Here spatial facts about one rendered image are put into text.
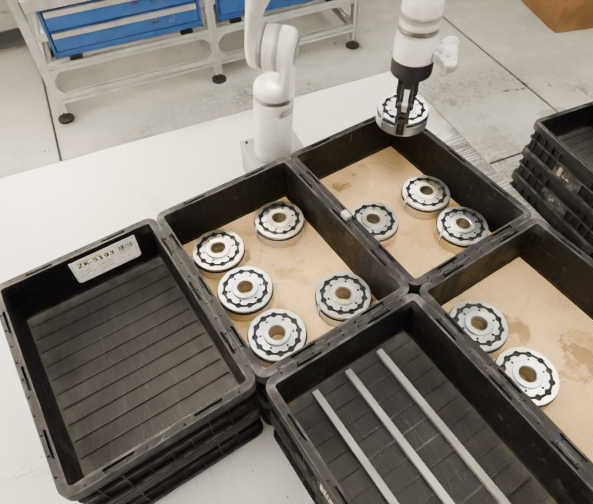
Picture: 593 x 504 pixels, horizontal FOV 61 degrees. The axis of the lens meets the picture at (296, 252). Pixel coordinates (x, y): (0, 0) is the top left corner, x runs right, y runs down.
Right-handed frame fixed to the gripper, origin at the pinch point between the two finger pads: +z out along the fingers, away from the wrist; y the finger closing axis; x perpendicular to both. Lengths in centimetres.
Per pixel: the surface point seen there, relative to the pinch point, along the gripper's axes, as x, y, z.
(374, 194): -2.8, 4.4, 17.3
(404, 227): 4.6, 12.5, 17.3
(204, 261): -32.4, 31.9, 14.4
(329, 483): -1, 68, 7
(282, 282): -17.1, 31.6, 17.3
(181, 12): -111, -138, 59
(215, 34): -98, -145, 73
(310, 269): -12.4, 27.4, 17.3
